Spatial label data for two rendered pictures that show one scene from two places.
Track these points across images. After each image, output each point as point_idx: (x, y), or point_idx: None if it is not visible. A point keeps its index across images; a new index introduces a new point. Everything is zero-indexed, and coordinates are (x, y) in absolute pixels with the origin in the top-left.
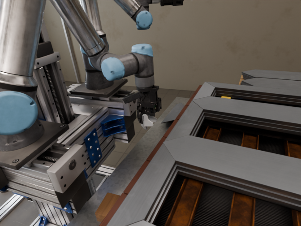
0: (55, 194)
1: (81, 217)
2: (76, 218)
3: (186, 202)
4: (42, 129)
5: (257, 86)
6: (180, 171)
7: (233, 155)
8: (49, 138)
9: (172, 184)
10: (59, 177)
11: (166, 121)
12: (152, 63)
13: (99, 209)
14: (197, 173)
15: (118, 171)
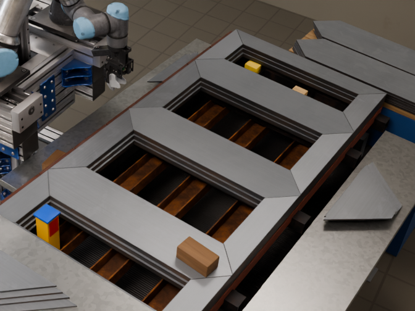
0: (12, 133)
1: (25, 167)
2: (21, 167)
3: (139, 177)
4: None
5: (309, 56)
6: (136, 141)
7: (194, 137)
8: (13, 82)
9: (123, 150)
10: (20, 118)
11: (157, 80)
12: (125, 26)
13: (46, 161)
14: (151, 145)
15: (73, 133)
